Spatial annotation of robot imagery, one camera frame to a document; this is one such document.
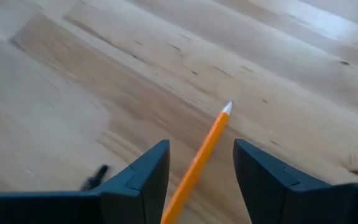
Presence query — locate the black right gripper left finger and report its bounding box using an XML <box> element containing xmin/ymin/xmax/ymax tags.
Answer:
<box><xmin>0</xmin><ymin>139</ymin><xmax>171</xmax><ymax>224</ymax></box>

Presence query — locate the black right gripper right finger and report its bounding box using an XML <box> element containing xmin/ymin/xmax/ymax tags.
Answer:
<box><xmin>232</xmin><ymin>138</ymin><xmax>358</xmax><ymax>224</ymax></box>

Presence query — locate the black mechanical pencil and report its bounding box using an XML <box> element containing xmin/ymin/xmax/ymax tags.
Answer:
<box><xmin>79</xmin><ymin>164</ymin><xmax>111</xmax><ymax>192</ymax></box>

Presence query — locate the orange pencil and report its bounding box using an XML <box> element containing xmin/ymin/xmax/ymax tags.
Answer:
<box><xmin>160</xmin><ymin>101</ymin><xmax>234</xmax><ymax>224</ymax></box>

